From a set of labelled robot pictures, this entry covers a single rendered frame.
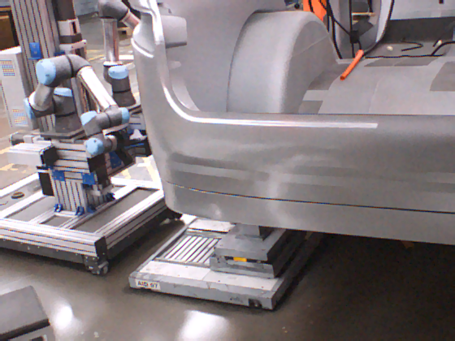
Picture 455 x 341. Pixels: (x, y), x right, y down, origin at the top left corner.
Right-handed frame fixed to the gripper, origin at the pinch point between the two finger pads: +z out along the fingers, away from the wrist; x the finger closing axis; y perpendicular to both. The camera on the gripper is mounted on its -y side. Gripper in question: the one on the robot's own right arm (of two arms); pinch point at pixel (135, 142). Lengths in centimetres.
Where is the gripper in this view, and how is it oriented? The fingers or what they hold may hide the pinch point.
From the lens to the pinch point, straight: 322.6
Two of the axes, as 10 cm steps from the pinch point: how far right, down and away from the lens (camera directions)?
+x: -8.4, 3.3, 4.3
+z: 4.0, -1.5, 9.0
